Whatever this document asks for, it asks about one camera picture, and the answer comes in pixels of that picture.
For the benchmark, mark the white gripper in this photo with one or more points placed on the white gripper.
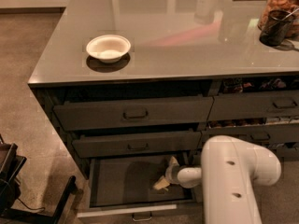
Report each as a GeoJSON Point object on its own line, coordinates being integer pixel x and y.
{"type": "Point", "coordinates": [171, 174]}

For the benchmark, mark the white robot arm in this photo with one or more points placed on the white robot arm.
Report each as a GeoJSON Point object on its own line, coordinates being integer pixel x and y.
{"type": "Point", "coordinates": [228, 170]}

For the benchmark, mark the open bottom left drawer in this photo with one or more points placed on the open bottom left drawer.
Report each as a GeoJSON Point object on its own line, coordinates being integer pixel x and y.
{"type": "Point", "coordinates": [124, 187]}

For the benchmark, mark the middle left drawer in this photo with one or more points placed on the middle left drawer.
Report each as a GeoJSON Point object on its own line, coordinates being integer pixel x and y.
{"type": "Point", "coordinates": [135, 143]}

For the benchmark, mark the top left drawer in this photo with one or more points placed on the top left drawer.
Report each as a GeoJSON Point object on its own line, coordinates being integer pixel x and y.
{"type": "Point", "coordinates": [133, 113]}

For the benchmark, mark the middle right drawer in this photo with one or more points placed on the middle right drawer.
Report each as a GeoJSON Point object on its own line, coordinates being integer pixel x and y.
{"type": "Point", "coordinates": [258, 134]}

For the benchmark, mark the top right drawer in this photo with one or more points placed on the top right drawer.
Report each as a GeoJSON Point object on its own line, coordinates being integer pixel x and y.
{"type": "Point", "coordinates": [255, 105]}

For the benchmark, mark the dark kitchen island cabinet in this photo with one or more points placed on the dark kitchen island cabinet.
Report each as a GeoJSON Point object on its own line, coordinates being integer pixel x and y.
{"type": "Point", "coordinates": [179, 48]}

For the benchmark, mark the white paper bowl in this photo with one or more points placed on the white paper bowl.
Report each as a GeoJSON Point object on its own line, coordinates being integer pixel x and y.
{"type": "Point", "coordinates": [108, 48]}

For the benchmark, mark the black mesh cup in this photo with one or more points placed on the black mesh cup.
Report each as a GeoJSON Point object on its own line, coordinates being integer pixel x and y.
{"type": "Point", "coordinates": [278, 24]}

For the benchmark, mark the glass jar of snacks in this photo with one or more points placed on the glass jar of snacks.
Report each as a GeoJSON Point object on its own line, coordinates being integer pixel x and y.
{"type": "Point", "coordinates": [291, 6]}

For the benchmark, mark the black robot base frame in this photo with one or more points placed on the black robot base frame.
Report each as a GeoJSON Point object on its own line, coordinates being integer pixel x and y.
{"type": "Point", "coordinates": [12, 209]}

